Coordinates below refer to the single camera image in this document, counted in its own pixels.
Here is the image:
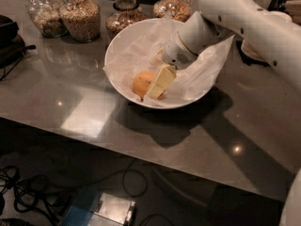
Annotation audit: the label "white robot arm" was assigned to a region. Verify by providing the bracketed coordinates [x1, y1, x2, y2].
[162, 0, 301, 226]

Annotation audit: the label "orange fruit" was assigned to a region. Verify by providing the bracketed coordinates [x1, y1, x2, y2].
[132, 71, 165, 100]

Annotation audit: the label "glass jar with mixed cereal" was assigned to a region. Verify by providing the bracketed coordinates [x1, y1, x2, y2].
[152, 0, 191, 22]

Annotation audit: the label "glass jar with dark granola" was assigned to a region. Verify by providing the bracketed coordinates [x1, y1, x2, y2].
[105, 0, 148, 39]

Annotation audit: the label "black cables on floor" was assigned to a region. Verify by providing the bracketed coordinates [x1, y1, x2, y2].
[0, 159, 177, 226]

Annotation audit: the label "white paper bowl liner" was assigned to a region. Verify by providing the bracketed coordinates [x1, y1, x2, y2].
[103, 12, 235, 108]

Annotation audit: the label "glass jar with grains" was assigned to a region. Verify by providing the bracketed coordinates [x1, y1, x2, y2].
[59, 0, 101, 42]

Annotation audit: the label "stack of paper plates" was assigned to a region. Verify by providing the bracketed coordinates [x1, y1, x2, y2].
[241, 11, 293, 62]

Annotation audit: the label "dark appliance at left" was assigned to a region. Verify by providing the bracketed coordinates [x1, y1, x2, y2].
[0, 15, 36, 81]

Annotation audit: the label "blue and grey floor box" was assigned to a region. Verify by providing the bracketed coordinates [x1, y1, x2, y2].
[59, 187, 135, 226]

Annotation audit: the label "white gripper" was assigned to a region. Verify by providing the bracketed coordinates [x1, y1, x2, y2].
[147, 11, 232, 99]

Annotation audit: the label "black tray under plates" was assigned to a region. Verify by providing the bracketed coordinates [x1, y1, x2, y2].
[236, 40, 269, 67]

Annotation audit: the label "glass jar with oats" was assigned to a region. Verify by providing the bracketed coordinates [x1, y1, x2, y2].
[25, 0, 68, 38]

